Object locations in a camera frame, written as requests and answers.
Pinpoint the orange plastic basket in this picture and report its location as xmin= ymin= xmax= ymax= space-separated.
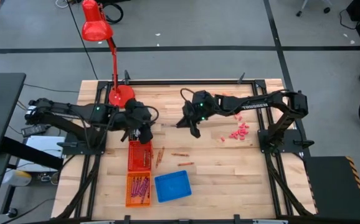
xmin=125 ymin=172 xmax=152 ymax=208

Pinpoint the office chair base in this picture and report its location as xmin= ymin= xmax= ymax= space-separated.
xmin=295 ymin=0 xmax=332 ymax=17

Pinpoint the black lamp cable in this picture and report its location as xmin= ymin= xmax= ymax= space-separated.
xmin=67 ymin=0 xmax=99 ymax=81

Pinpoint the black power adapter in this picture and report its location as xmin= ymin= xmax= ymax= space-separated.
xmin=21 ymin=124 xmax=48 ymax=138

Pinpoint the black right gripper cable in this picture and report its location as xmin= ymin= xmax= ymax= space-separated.
xmin=179 ymin=88 xmax=199 ymax=106

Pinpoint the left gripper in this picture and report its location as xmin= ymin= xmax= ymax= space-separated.
xmin=115 ymin=98 xmax=154 ymax=143

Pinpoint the blue plastic basket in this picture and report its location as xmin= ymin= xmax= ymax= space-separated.
xmin=154 ymin=169 xmax=192 ymax=203

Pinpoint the red plastic basket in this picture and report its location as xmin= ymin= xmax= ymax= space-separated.
xmin=126 ymin=140 xmax=153 ymax=173

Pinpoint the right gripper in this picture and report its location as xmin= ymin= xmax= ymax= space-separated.
xmin=176 ymin=90 xmax=224 ymax=129

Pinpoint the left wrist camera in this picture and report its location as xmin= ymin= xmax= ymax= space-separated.
xmin=138 ymin=126 xmax=154 ymax=145

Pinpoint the white and yellow device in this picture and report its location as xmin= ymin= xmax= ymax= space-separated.
xmin=2 ymin=169 xmax=32 ymax=187

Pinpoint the red desk lamp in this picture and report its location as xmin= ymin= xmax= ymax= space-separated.
xmin=80 ymin=0 xmax=136 ymax=110

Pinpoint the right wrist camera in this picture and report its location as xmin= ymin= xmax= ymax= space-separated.
xmin=189 ymin=123 xmax=202 ymax=139

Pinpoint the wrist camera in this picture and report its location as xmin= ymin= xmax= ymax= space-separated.
xmin=138 ymin=126 xmax=154 ymax=145
xmin=189 ymin=123 xmax=202 ymax=139

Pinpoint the black cable loop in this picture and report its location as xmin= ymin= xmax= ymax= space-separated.
xmin=105 ymin=2 xmax=125 ymax=25

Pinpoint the white control box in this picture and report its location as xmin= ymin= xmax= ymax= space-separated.
xmin=17 ymin=136 xmax=64 ymax=173

